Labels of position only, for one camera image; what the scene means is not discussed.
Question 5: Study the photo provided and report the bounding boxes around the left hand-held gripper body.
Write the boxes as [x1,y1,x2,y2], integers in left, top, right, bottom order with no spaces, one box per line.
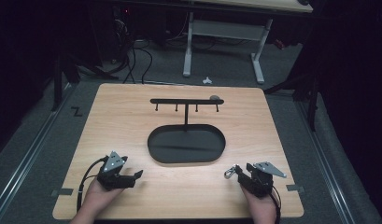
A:
[96,150,133,191]

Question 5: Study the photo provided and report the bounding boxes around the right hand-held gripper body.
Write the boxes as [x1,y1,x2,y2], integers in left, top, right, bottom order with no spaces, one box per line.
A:
[241,161,288,199]

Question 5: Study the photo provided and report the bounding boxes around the silver carabiner clip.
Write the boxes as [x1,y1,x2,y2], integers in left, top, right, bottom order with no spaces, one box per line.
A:
[223,163,240,180]

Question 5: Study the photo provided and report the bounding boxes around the person's right hand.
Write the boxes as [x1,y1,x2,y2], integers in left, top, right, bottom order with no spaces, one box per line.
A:
[240,186,278,224]

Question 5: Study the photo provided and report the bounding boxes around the person's left hand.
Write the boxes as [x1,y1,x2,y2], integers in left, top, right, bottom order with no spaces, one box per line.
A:
[81,178,125,214]

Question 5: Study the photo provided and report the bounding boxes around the black hook stand with tray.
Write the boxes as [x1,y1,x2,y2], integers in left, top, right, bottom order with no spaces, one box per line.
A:
[147,97,227,165]

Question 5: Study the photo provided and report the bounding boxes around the black tape mark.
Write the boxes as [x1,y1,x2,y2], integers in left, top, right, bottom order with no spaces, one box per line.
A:
[70,105,84,118]

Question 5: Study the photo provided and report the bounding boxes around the black metal stand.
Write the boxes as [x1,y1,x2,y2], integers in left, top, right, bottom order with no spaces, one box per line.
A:
[262,63,324,133]

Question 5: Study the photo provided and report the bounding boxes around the white metal-legged desk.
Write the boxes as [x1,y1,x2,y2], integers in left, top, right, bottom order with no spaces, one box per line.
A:
[181,0,314,85]

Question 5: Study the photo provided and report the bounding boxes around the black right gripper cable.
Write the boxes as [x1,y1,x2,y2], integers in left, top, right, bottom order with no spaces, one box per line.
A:
[268,185,282,224]

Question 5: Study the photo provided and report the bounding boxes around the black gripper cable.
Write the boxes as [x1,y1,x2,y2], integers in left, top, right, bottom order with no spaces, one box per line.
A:
[76,156,109,214]
[268,185,282,224]

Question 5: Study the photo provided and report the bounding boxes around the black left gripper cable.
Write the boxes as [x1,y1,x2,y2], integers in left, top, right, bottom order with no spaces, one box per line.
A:
[76,156,109,214]

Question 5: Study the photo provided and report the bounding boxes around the metal floor rail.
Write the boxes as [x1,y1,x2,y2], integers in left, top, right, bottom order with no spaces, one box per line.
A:
[296,100,357,224]
[0,83,75,224]

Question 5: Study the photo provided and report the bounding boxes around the bundle of black floor cables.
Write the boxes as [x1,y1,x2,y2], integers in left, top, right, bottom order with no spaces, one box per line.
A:
[111,8,154,85]

